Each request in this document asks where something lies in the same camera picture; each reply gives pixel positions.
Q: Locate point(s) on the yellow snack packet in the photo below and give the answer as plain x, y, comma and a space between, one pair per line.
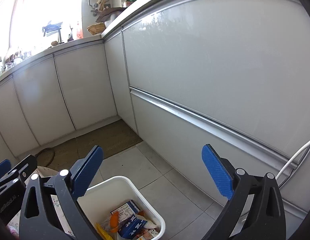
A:
105, 233

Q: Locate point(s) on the wicker basket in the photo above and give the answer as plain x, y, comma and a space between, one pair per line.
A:
96, 28

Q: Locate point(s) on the hanging kitchen utensils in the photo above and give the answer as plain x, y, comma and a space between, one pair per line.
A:
100, 2

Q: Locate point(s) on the blue dish rack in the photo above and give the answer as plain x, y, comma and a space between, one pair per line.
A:
52, 28

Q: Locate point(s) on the orange packet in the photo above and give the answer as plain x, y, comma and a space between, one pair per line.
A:
78, 33

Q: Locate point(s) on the brown woven floor mat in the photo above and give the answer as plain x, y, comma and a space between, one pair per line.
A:
107, 137

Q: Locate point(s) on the floral tablecloth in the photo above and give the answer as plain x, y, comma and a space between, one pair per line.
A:
56, 205

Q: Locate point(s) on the orange peel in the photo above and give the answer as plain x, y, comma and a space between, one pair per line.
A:
114, 220

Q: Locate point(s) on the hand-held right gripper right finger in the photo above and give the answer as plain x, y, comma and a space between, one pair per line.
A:
217, 172

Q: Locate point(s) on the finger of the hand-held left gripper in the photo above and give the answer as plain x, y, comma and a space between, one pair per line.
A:
23, 167
2, 168

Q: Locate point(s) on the dark round hoop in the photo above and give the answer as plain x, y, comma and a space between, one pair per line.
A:
53, 155

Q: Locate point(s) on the white plastic bin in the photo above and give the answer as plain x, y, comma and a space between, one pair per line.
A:
115, 187

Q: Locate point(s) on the white kitchen cabinet run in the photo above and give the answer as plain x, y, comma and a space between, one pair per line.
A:
220, 67

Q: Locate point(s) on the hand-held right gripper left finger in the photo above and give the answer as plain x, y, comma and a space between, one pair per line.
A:
87, 170

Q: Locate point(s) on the blue cardboard box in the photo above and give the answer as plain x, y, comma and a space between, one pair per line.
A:
131, 228

